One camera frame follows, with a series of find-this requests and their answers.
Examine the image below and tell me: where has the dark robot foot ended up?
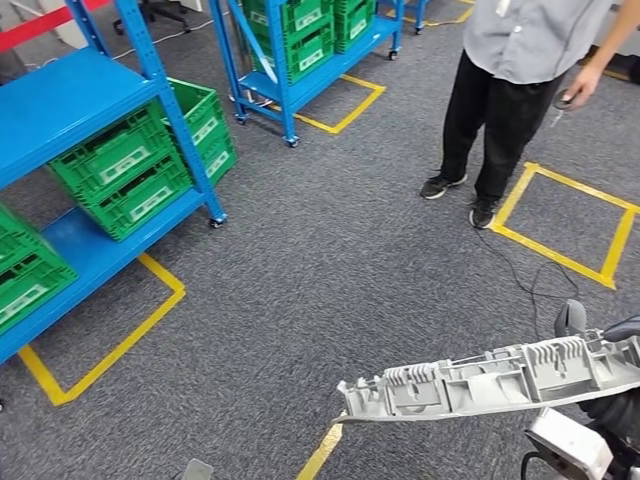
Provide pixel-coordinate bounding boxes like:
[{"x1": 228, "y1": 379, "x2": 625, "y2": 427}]
[{"x1": 180, "y1": 458, "x2": 214, "y2": 480}]

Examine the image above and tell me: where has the yellow floor tape square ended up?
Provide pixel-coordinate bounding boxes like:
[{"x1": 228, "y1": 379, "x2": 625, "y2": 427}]
[{"x1": 17, "y1": 252, "x2": 187, "y2": 407}]

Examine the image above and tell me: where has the standing person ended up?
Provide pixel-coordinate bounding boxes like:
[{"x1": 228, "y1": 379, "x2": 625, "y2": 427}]
[{"x1": 419, "y1": 0, "x2": 640, "y2": 231}]

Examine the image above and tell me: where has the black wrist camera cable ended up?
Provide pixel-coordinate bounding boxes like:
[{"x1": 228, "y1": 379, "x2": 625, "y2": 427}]
[{"x1": 519, "y1": 450, "x2": 549, "y2": 480}]

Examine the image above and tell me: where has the grey plastic wheel cover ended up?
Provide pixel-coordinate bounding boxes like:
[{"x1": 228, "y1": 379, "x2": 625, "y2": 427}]
[{"x1": 336, "y1": 331, "x2": 640, "y2": 425}]

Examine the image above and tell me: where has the black office chair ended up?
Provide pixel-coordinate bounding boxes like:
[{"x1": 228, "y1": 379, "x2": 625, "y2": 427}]
[{"x1": 112, "y1": 0, "x2": 193, "y2": 36}]

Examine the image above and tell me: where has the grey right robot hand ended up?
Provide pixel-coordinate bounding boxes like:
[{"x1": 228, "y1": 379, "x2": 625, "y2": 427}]
[{"x1": 553, "y1": 299, "x2": 640, "y2": 458}]

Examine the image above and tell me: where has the black floor cable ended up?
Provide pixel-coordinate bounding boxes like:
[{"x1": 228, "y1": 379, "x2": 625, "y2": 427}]
[{"x1": 472, "y1": 228, "x2": 581, "y2": 339}]

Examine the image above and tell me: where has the person's left hand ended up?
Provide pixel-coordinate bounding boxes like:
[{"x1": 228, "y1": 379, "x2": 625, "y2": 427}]
[{"x1": 565, "y1": 62, "x2": 604, "y2": 111}]

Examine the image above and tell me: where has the blue metal shelf rack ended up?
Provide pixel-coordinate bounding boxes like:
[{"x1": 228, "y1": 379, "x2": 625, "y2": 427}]
[
  {"x1": 0, "y1": 0, "x2": 229, "y2": 366},
  {"x1": 399, "y1": 0, "x2": 431, "y2": 36},
  {"x1": 207, "y1": 0, "x2": 406, "y2": 148}
]

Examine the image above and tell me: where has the white floor cable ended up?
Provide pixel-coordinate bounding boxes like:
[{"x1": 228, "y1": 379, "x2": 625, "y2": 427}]
[{"x1": 110, "y1": 18, "x2": 217, "y2": 62}]

